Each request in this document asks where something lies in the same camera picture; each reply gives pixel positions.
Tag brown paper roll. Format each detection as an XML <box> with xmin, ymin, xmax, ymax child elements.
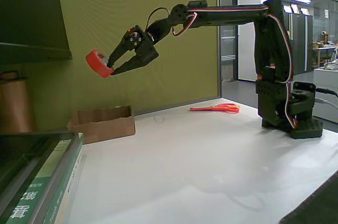
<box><xmin>0</xmin><ymin>72</ymin><xmax>37</xmax><ymax>134</ymax></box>

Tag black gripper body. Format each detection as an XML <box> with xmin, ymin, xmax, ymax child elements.
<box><xmin>134</xmin><ymin>25</ymin><xmax>159</xmax><ymax>68</ymax></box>

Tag grey cable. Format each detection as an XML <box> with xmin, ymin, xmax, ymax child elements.
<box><xmin>315</xmin><ymin>98</ymin><xmax>338</xmax><ymax>109</ymax></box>

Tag red tape roll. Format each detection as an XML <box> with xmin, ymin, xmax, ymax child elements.
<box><xmin>85</xmin><ymin>49</ymin><xmax>115</xmax><ymax>79</ymax></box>

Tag orange scissors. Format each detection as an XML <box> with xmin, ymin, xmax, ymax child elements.
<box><xmin>190</xmin><ymin>103</ymin><xmax>240</xmax><ymax>115</ymax></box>

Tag grey cabinet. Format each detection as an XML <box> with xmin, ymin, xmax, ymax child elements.
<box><xmin>313</xmin><ymin>67</ymin><xmax>338</xmax><ymax>124</ymax></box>

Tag dark green overhead shelf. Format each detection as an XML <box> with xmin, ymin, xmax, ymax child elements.
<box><xmin>0</xmin><ymin>0</ymin><xmax>73</xmax><ymax>64</ymax></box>

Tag black cable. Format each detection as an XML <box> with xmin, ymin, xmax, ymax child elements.
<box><xmin>315</xmin><ymin>87</ymin><xmax>338</xmax><ymax>96</ymax></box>

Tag cluttered background desk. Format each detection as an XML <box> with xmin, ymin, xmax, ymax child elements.
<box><xmin>313</xmin><ymin>30</ymin><xmax>338</xmax><ymax>70</ymax></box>

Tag olive green partition panel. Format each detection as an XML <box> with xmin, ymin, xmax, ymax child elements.
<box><xmin>55</xmin><ymin>0</ymin><xmax>223</xmax><ymax>116</ymax></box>

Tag green book with Chinese title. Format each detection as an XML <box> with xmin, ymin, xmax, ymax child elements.
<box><xmin>5</xmin><ymin>138</ymin><xmax>73</xmax><ymax>224</ymax></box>

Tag brown cardboard box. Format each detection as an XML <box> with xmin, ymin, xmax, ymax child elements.
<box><xmin>68</xmin><ymin>105</ymin><xmax>136</xmax><ymax>145</ymax></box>

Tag black cabinet row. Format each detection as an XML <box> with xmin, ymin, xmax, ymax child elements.
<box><xmin>284</xmin><ymin>11</ymin><xmax>314</xmax><ymax>76</ymax></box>

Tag green and white book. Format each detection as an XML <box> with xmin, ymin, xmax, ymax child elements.
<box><xmin>42</xmin><ymin>133</ymin><xmax>87</xmax><ymax>224</ymax></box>

